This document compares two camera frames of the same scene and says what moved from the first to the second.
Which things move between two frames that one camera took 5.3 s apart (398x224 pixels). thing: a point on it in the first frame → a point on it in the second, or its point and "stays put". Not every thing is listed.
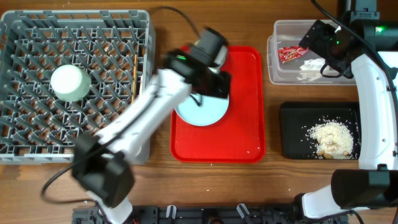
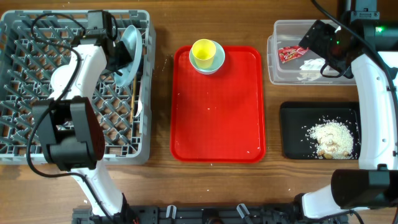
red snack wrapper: x=288 y=52 stays put
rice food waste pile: x=335 y=140 stays put
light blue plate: x=211 y=109 → x=132 y=40
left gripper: x=219 y=85 → x=127 y=57
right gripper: x=325 y=31 stays put
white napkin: x=311 y=69 stays put
